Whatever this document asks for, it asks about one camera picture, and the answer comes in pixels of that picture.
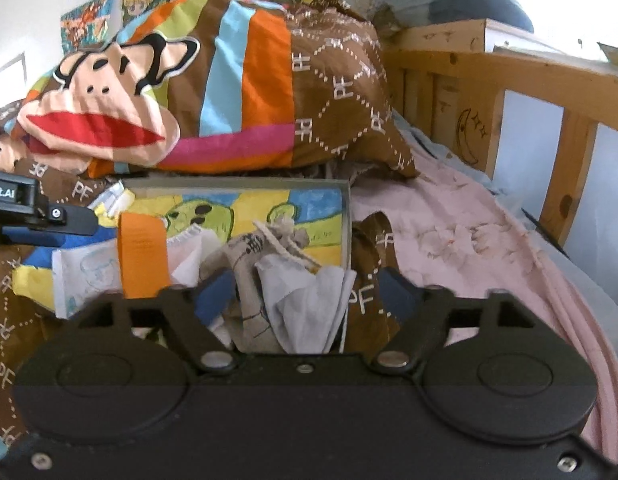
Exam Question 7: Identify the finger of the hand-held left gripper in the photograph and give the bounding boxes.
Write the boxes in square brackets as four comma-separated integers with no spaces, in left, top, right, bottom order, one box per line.
[1,202,98,249]

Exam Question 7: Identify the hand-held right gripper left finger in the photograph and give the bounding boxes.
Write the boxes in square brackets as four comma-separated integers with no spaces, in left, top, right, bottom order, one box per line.
[71,271,238,374]

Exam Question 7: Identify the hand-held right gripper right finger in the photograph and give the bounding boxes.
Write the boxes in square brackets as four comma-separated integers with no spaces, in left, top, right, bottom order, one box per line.
[371,266,538,374]

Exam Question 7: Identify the beige drawstring pouch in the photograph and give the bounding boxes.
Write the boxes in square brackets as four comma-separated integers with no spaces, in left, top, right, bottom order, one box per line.
[198,219,321,352]

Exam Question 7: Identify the white lace edged cloth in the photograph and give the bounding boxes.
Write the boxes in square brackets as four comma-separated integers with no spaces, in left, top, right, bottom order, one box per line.
[163,224,231,288]

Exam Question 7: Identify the orange paper sheet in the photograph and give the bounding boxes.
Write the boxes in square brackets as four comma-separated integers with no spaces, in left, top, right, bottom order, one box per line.
[117,211,168,300]

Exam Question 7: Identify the thin white cloth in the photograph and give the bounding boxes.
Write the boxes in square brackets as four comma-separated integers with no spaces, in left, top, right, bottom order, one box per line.
[253,255,358,354]

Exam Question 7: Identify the grey box with frog painting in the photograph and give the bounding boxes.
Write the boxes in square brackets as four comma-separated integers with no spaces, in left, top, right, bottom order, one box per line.
[11,176,353,356]

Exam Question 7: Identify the white striped crumpled cloth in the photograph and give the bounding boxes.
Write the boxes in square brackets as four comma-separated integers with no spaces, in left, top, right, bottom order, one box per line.
[90,181,136,227]

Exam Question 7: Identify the pink bed sheet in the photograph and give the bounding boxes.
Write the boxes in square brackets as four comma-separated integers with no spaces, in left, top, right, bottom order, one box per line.
[348,154,618,463]

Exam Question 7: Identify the monkey print striped duvet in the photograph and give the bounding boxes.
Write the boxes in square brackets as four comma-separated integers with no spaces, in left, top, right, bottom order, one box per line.
[0,0,421,457]

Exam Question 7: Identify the white flat board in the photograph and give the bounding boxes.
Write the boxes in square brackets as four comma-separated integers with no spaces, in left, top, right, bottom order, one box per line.
[483,25,607,63]

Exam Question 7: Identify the white framed wall panel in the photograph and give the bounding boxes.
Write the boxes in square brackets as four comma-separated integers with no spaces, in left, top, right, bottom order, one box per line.
[0,51,28,92]

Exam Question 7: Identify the red orange character wall poster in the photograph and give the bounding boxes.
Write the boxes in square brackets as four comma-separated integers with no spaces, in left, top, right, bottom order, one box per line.
[60,0,118,57]

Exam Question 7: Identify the wooden bed frame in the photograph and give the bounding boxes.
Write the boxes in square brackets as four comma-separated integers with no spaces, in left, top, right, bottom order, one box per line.
[383,19,618,262]

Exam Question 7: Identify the blonde character wall poster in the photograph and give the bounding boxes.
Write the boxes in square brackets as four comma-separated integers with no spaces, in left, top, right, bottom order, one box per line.
[120,0,176,29]

